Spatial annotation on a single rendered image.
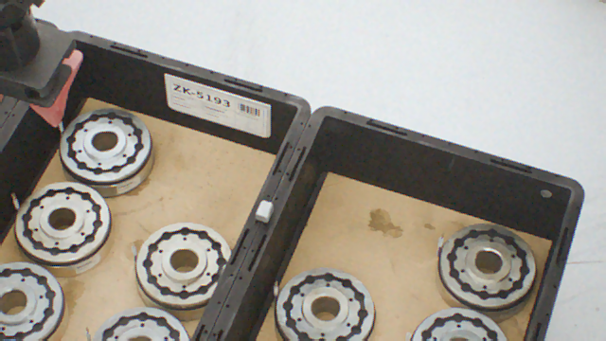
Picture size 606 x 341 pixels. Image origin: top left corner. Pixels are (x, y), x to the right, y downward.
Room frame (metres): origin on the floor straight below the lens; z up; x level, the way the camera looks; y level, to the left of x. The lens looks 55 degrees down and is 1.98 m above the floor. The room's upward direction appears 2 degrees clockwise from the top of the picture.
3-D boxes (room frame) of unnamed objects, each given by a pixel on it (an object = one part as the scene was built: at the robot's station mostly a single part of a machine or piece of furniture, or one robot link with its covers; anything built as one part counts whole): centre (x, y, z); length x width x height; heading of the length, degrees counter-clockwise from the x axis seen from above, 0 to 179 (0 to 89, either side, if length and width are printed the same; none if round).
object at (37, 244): (0.70, 0.26, 0.86); 0.10 x 0.10 x 0.01
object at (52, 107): (0.69, 0.25, 1.10); 0.07 x 0.07 x 0.09; 72
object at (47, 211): (0.70, 0.26, 0.86); 0.05 x 0.05 x 0.01
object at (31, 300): (0.59, 0.29, 0.86); 0.05 x 0.05 x 0.01
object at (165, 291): (0.65, 0.12, 0.86); 0.10 x 0.10 x 0.01
